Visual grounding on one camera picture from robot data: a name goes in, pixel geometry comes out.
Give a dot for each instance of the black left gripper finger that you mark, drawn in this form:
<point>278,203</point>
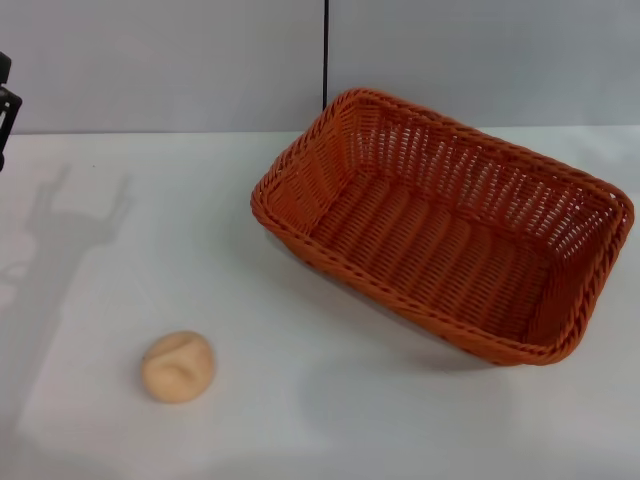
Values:
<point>9,115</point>

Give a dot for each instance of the orange woven wicker basket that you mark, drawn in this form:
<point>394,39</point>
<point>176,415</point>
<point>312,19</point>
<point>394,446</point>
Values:
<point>430,240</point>

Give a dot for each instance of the round beige bread roll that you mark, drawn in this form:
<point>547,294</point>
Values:
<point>177,367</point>

